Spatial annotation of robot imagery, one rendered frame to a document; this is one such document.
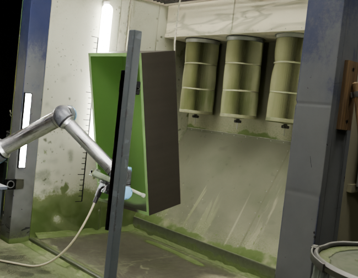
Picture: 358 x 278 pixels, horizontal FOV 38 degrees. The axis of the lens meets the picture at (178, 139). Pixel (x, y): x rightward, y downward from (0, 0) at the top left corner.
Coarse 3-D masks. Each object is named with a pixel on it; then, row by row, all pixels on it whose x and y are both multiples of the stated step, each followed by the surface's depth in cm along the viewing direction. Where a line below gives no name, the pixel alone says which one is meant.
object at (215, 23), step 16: (224, 0) 463; (240, 0) 449; (256, 0) 435; (272, 0) 422; (288, 0) 410; (304, 0) 399; (176, 16) 510; (192, 16) 493; (208, 16) 477; (224, 16) 462; (240, 16) 448; (256, 16) 434; (272, 16) 421; (288, 16) 410; (304, 16) 398; (192, 32) 491; (208, 32) 474; (224, 32) 460; (240, 32) 446; (256, 32) 432; (272, 32) 422
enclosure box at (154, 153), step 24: (96, 72) 412; (120, 72) 430; (144, 72) 368; (168, 72) 386; (96, 96) 414; (144, 96) 371; (168, 96) 389; (96, 120) 417; (144, 120) 374; (168, 120) 392; (144, 144) 378; (168, 144) 395; (144, 168) 435; (168, 168) 398; (144, 192) 440; (168, 192) 401
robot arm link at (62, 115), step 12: (60, 108) 338; (60, 120) 333; (72, 120) 336; (72, 132) 334; (84, 132) 336; (84, 144) 333; (96, 144) 335; (96, 156) 332; (108, 156) 335; (108, 168) 331
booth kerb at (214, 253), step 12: (144, 228) 506; (156, 228) 493; (168, 240) 479; (180, 240) 467; (192, 240) 456; (204, 252) 444; (216, 252) 434; (228, 252) 424; (228, 264) 423; (240, 264) 414; (252, 264) 405; (264, 264) 397; (264, 276) 396
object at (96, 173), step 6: (96, 168) 370; (90, 174) 367; (96, 174) 368; (102, 174) 370; (108, 180) 373; (102, 186) 372; (96, 192) 372; (132, 192) 388; (138, 192) 390; (96, 198) 370
